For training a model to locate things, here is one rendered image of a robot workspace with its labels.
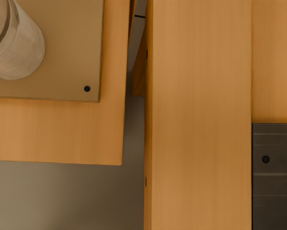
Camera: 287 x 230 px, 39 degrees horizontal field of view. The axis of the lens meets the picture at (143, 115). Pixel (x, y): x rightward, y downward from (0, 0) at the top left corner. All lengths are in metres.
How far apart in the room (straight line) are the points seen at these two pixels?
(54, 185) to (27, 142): 0.87
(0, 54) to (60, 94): 0.16
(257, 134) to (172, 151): 0.12
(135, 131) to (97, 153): 0.86
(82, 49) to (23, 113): 0.13
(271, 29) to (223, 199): 0.25
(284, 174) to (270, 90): 0.12
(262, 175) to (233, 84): 0.13
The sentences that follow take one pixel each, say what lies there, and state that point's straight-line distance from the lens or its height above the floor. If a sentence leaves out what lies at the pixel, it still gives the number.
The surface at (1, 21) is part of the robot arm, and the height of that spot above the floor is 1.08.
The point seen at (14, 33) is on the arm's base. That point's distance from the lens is 0.43.
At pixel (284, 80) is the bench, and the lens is 0.62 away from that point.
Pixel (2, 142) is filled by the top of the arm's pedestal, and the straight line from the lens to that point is 0.62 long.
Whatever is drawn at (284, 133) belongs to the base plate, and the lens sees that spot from 0.59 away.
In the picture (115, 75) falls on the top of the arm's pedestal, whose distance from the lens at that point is 0.60.
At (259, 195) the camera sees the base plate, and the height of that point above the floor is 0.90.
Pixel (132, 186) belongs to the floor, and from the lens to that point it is 1.46.
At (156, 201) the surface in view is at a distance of 0.55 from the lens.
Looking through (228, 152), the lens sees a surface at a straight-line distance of 0.56.
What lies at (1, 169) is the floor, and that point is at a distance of 1.51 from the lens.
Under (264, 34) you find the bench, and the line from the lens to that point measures 0.62.
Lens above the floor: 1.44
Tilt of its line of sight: 86 degrees down
